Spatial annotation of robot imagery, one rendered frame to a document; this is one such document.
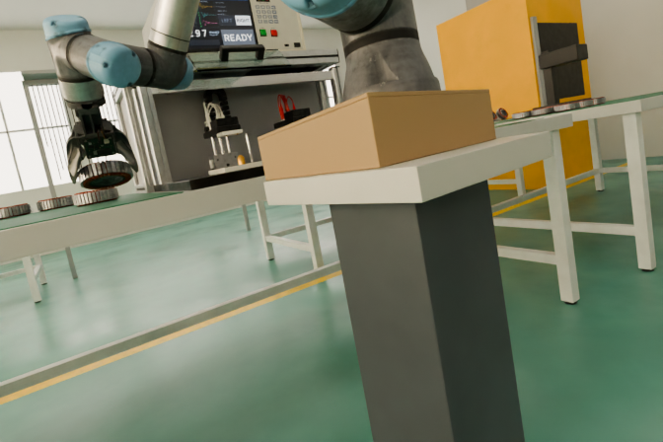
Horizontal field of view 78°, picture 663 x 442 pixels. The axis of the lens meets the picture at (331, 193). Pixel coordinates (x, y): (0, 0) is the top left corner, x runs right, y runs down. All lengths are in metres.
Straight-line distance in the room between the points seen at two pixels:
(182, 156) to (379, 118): 0.96
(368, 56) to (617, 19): 5.70
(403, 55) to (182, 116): 0.92
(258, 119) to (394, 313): 1.00
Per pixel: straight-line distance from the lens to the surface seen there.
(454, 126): 0.62
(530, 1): 4.68
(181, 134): 1.39
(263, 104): 1.50
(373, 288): 0.64
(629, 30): 6.17
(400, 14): 0.64
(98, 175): 1.05
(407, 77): 0.60
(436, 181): 0.46
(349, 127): 0.52
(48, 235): 0.84
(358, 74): 0.61
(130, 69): 0.85
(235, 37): 1.38
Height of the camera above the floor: 0.78
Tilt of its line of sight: 6 degrees down
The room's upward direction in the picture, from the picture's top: 11 degrees counter-clockwise
